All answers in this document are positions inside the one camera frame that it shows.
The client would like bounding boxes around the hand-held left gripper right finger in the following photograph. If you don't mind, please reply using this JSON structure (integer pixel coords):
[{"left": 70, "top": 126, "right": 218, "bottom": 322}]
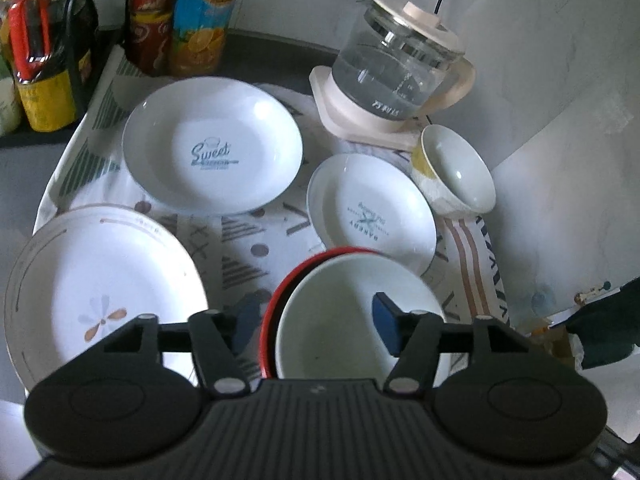
[{"left": 372, "top": 292, "right": 533, "bottom": 395}]

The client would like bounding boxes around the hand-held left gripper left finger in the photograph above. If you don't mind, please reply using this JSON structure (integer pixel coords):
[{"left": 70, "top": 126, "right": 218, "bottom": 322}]
[{"left": 102, "top": 297, "right": 266, "bottom": 396}]

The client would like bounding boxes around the red and white bowl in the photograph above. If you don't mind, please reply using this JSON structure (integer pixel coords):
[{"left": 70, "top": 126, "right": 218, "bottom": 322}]
[{"left": 274, "top": 255, "right": 451, "bottom": 381}]

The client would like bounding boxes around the small white plate grey print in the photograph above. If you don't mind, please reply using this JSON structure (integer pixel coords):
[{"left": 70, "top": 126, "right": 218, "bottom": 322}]
[{"left": 306, "top": 153, "right": 437, "bottom": 277}]

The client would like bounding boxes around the white plate flower print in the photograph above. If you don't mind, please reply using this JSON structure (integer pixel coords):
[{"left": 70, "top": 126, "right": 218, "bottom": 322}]
[{"left": 4, "top": 205, "right": 210, "bottom": 391}]

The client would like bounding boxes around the small yellow patterned bowl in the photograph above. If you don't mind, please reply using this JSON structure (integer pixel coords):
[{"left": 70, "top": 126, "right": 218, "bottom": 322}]
[{"left": 411, "top": 124, "right": 497, "bottom": 218}]

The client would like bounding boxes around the large white plate blue print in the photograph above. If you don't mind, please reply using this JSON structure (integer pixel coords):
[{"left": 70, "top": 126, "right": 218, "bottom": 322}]
[{"left": 121, "top": 77, "right": 304, "bottom": 217}]

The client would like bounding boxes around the patterned white tablecloth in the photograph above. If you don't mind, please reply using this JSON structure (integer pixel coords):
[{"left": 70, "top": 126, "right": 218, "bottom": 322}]
[{"left": 32, "top": 45, "right": 516, "bottom": 333}]

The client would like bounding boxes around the cream kettle base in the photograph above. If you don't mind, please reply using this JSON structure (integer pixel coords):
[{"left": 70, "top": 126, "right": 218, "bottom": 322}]
[{"left": 308, "top": 65, "right": 436, "bottom": 151}]

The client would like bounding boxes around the dark green object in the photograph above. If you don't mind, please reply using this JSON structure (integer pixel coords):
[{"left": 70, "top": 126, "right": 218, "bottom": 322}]
[{"left": 565, "top": 277, "right": 640, "bottom": 372}]

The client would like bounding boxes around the glass electric kettle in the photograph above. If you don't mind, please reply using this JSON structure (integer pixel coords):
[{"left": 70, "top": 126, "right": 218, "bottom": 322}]
[{"left": 330, "top": 0, "right": 476, "bottom": 118}]

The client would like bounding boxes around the red cola bottle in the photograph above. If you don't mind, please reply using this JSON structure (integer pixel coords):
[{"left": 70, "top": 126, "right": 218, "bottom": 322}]
[{"left": 125, "top": 0, "right": 176, "bottom": 77}]

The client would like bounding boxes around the orange juice bottle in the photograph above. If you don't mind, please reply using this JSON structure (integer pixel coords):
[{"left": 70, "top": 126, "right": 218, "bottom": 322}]
[{"left": 167, "top": 0, "right": 251, "bottom": 80}]

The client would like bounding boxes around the dark soy sauce bottle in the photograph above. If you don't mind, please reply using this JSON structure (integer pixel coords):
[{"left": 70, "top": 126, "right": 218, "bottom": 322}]
[{"left": 52, "top": 0, "right": 101, "bottom": 81}]

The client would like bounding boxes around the black wire rack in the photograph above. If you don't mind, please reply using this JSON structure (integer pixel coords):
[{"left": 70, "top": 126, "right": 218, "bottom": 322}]
[{"left": 62, "top": 0, "right": 131, "bottom": 116}]

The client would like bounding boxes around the yellow label bottle red handle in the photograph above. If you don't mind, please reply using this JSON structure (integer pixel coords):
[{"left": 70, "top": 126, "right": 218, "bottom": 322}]
[{"left": 7, "top": 0, "right": 76, "bottom": 133}]

